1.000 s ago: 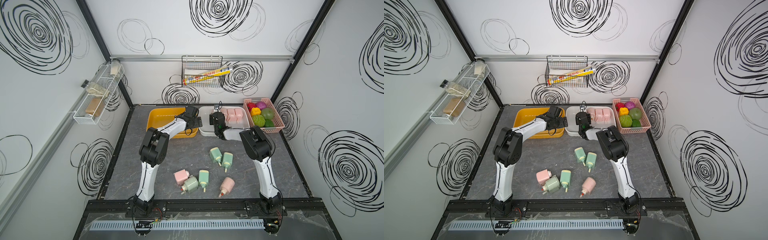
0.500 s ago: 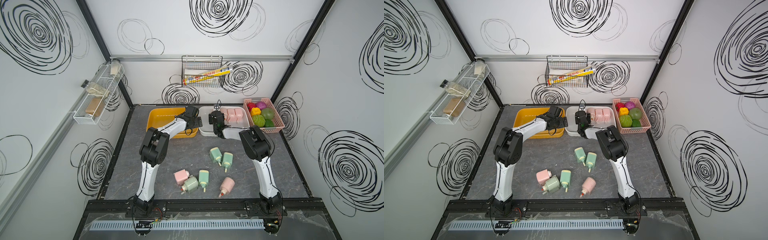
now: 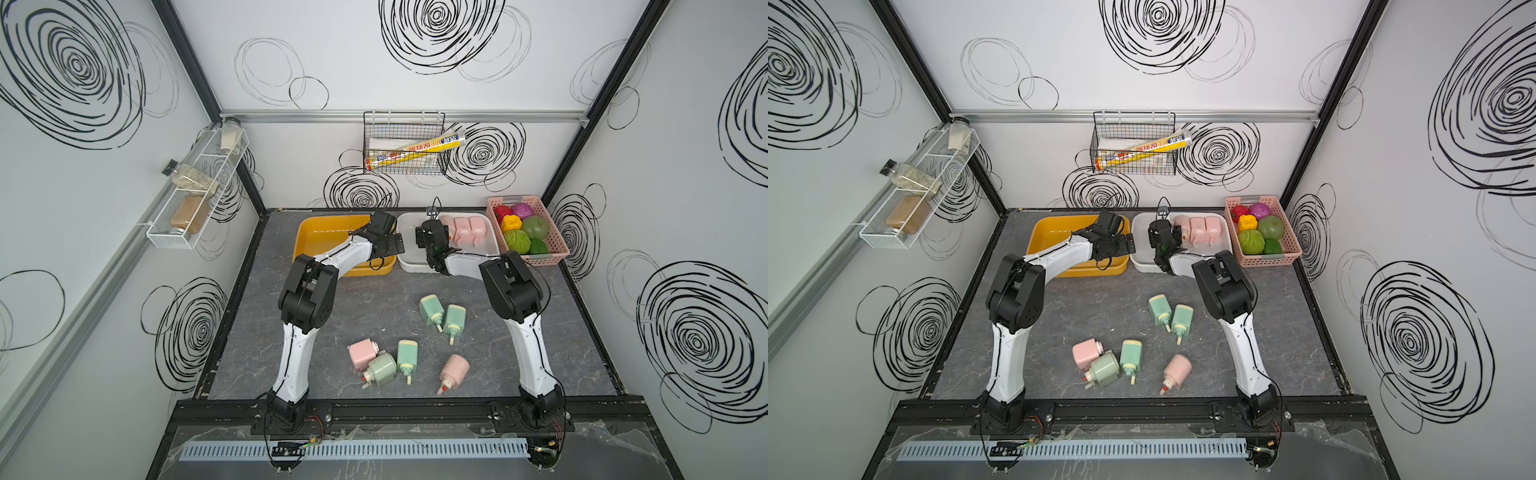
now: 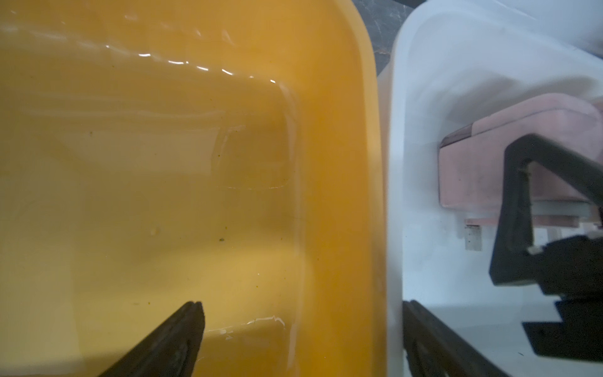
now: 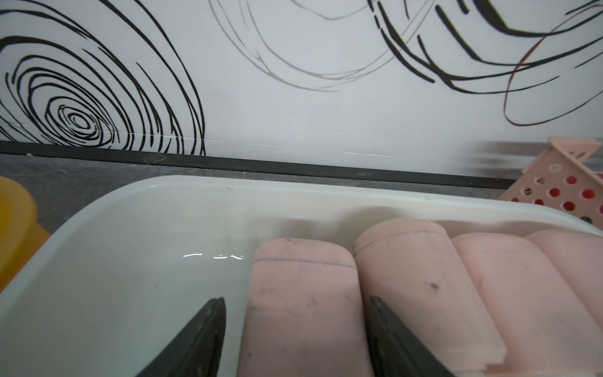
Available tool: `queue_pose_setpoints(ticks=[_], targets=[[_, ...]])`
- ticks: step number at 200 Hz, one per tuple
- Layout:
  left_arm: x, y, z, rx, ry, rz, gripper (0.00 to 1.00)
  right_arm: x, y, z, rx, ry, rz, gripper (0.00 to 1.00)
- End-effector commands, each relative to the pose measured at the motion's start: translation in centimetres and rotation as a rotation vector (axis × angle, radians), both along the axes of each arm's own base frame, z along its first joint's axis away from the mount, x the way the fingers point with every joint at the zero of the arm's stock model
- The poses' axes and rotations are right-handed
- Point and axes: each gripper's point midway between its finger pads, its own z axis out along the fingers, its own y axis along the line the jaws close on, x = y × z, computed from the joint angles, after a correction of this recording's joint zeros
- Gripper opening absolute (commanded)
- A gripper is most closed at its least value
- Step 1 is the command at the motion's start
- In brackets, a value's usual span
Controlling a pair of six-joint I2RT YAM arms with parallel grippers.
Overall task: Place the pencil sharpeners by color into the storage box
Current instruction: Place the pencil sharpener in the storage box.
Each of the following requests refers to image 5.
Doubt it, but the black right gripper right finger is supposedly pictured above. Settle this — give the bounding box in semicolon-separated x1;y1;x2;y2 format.
365;296;454;377

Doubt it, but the white plastic storage tray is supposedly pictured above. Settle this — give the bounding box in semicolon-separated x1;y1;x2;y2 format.
1;176;597;376

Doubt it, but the yellow plastic storage tray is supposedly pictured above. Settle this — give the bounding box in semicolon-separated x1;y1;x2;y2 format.
1;177;50;292

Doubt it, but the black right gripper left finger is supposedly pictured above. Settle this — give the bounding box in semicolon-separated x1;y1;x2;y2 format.
138;298;226;377

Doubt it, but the pink perforated plastic basket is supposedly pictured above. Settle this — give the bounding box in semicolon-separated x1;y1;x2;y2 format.
499;137;602;229

